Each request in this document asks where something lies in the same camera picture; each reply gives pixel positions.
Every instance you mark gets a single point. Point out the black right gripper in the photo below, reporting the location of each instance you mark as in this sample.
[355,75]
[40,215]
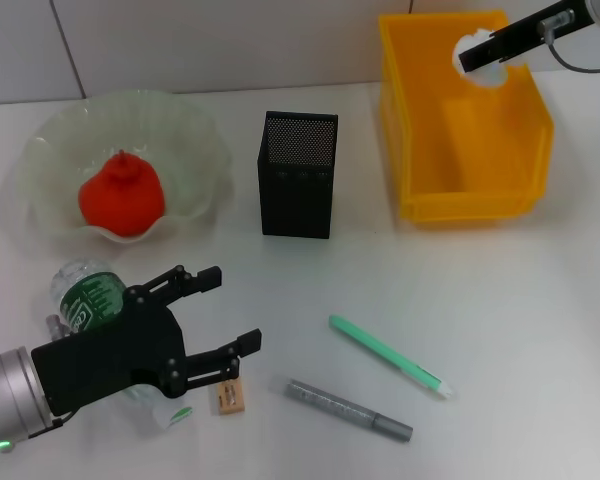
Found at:
[525,32]

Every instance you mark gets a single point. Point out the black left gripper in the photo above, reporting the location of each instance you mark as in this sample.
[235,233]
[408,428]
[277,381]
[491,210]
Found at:
[110,355]

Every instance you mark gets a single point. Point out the white paper ball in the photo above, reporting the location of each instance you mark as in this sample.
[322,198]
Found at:
[490,77]

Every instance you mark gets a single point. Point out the green label water bottle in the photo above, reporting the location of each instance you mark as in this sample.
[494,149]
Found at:
[85,295]

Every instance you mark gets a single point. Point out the green pen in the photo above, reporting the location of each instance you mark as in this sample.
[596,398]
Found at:
[380,350]

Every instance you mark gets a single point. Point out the red knitted orange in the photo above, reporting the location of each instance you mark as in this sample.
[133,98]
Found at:
[120,200]

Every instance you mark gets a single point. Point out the tan eraser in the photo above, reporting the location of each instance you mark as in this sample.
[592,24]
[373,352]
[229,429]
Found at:
[230,404]

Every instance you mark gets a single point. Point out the black mesh pen holder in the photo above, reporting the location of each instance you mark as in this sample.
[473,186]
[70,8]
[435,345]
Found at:
[295,200]

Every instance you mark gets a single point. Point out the translucent wavy fruit plate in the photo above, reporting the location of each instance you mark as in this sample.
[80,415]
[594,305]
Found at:
[180,150]

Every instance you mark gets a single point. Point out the yellow plastic bin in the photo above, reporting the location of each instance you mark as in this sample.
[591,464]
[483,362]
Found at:
[480,150]

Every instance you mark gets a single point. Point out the silver glitter marker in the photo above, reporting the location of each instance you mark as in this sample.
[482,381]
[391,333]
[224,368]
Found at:
[330,402]

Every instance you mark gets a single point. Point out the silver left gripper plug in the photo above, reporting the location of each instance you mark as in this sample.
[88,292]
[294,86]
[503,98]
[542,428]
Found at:
[55,325]

